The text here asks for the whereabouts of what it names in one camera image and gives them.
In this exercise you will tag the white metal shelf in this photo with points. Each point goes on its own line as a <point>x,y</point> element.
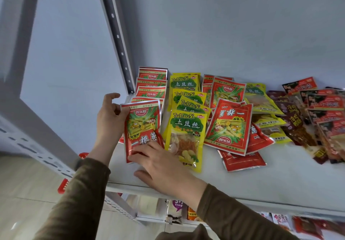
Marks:
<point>283,180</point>

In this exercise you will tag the red foil snack packet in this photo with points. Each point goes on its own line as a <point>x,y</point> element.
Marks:
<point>121,140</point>
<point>148,99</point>
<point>151,82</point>
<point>142,123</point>
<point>152,73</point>
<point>151,92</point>

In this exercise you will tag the person's left hand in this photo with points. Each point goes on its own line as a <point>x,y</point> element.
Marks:
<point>107,129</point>

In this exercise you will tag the row of dark red snacks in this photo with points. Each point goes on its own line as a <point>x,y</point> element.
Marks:
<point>310,226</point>

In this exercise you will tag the white purple snack packet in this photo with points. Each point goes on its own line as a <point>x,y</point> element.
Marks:
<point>174,211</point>

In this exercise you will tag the person's right hand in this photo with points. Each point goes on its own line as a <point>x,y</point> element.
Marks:
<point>169,175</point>

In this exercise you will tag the row of white red snacks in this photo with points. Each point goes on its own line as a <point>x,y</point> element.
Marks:
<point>280,219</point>

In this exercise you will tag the pile of black red snacks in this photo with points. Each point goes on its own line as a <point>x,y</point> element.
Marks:
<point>299,84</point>

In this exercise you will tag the person's left forearm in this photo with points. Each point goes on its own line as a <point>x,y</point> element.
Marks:
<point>75,202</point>

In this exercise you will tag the person's right forearm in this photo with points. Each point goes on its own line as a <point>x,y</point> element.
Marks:
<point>237,218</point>

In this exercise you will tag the red plastic basket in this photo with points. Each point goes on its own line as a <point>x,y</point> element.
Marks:
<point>62,187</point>

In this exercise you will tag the pile of red snack packets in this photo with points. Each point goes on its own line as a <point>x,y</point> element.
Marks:
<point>229,126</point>

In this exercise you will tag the yellow green snack packet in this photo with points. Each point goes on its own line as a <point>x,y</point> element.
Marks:
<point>186,74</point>
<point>194,105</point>
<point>183,83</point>
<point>188,94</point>
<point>186,140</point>

